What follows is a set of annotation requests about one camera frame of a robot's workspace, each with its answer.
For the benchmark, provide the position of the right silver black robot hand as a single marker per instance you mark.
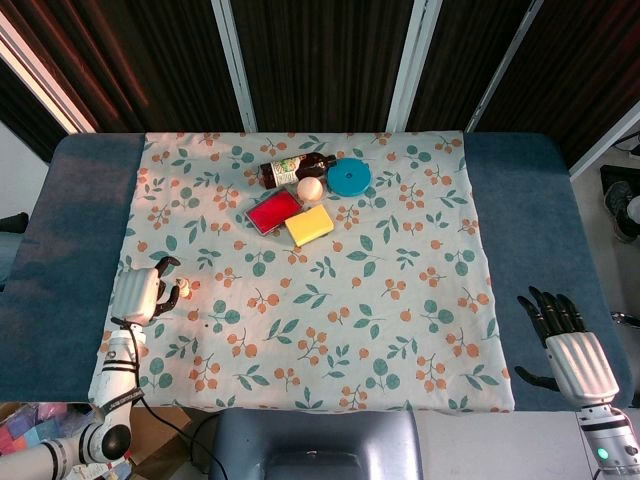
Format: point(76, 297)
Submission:
point(582, 367)

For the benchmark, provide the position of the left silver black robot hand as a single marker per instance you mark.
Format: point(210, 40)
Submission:
point(135, 297)

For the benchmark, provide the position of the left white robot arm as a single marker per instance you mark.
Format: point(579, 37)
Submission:
point(117, 375)

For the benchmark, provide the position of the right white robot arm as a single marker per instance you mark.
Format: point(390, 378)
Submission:
point(607, 440)

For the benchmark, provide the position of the blue round disc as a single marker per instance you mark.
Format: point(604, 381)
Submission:
point(357, 180)

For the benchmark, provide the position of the brown cardboard box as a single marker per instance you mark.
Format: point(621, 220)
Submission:
point(172, 425)

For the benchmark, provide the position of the small black object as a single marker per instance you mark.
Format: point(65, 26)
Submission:
point(12, 222)

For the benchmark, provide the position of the red ink pad case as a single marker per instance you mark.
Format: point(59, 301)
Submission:
point(272, 212)

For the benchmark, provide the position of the dark sneaker shoe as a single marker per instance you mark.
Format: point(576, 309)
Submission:
point(620, 210)

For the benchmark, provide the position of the colourful packet pile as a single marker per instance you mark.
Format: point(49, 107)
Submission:
point(30, 430)

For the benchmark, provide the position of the yellow sponge block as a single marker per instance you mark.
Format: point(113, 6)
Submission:
point(309, 226)

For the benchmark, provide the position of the brown glass bottle with label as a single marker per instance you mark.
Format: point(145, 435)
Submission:
point(280, 171)

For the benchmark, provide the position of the beige wooden ball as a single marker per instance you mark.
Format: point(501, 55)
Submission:
point(309, 190)

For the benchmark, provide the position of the dark ribbed screen panel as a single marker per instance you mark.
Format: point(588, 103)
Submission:
point(575, 65)
point(150, 65)
point(25, 115)
point(460, 60)
point(325, 65)

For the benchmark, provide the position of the floral print tablecloth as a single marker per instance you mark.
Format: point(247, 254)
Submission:
point(350, 300)

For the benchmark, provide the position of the blue-grey robot chest housing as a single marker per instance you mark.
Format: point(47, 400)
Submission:
point(315, 440)

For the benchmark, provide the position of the white screen base rail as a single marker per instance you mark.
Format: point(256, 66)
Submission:
point(600, 150)

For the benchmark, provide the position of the white screen frame post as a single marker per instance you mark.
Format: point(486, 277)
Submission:
point(235, 65)
point(411, 65)
point(502, 65)
point(50, 92)

